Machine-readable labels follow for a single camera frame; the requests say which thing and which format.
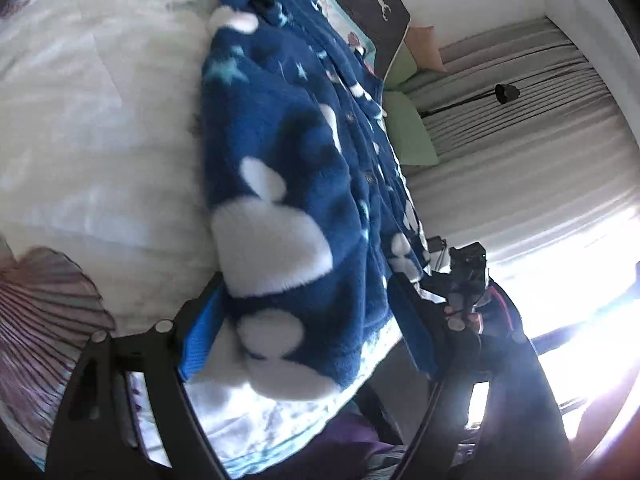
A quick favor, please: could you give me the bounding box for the navy fleece star robe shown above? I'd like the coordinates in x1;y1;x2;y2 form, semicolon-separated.
201;0;437;401

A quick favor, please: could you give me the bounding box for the grey pleated curtain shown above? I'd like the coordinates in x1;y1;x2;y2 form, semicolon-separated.
401;18;639;266

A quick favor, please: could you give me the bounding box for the white seashell print quilt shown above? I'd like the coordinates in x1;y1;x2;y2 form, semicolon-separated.
1;0;406;479

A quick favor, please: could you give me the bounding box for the green cushion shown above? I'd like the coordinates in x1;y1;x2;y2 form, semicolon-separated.
384;44;418;90
383;91;438;167

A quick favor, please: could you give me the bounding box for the person right hand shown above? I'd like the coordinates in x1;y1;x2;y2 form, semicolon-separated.
444;306;484;334

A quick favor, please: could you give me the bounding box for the peach pillow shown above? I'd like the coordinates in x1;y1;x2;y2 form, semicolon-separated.
405;26;447;73

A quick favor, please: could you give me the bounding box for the green cushion right far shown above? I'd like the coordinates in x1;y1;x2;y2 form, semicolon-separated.
384;44;418;90

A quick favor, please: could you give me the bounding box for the dark deer print headboard cover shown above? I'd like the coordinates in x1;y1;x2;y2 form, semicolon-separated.
336;0;410;79

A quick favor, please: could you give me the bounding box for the green cushion right near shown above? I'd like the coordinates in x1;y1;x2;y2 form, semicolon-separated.
383;91;438;167

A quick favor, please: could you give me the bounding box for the black floor lamp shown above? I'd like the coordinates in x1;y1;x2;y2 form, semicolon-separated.
419;84;521;118

